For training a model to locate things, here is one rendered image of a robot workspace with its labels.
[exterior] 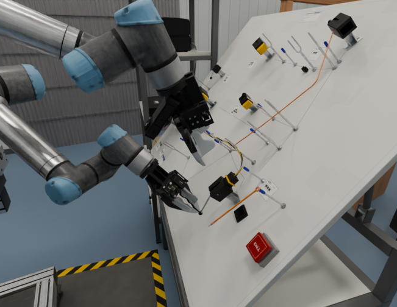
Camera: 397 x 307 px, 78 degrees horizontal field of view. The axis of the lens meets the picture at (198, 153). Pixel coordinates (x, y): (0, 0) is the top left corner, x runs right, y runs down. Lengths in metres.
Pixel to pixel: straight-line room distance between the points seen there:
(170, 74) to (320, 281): 0.83
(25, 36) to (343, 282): 1.11
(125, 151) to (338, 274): 0.83
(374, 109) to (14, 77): 0.97
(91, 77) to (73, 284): 1.77
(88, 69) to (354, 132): 0.58
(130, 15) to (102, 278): 1.82
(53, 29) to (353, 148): 0.68
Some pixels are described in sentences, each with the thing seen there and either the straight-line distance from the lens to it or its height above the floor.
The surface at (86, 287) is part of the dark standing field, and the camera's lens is 2.05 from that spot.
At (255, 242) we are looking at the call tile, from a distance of 0.63.
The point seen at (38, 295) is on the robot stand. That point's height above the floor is 0.23.
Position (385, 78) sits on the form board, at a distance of 0.74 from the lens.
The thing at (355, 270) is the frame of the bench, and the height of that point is 0.80.
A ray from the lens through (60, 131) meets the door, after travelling 4.26.
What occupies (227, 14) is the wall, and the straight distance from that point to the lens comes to 4.83.
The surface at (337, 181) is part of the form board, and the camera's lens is 0.62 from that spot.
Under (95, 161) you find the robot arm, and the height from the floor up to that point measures 1.23.
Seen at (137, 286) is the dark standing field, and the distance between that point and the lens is 1.95.
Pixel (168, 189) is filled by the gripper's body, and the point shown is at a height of 1.16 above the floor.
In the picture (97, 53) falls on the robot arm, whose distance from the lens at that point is 0.48.
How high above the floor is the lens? 1.55
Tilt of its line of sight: 26 degrees down
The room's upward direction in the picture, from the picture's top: straight up
